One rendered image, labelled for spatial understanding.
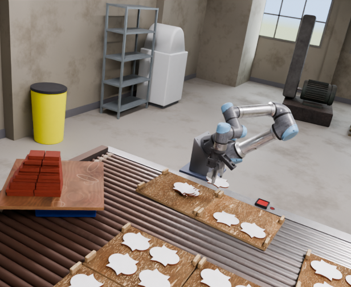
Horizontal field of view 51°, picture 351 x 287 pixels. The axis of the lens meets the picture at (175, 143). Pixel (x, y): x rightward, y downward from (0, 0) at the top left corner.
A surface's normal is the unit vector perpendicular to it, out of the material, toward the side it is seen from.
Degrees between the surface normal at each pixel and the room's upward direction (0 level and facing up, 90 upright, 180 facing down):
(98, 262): 0
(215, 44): 90
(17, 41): 90
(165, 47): 80
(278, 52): 90
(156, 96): 90
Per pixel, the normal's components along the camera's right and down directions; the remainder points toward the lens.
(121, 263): 0.14, -0.91
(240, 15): -0.47, 0.29
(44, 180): 0.20, 0.40
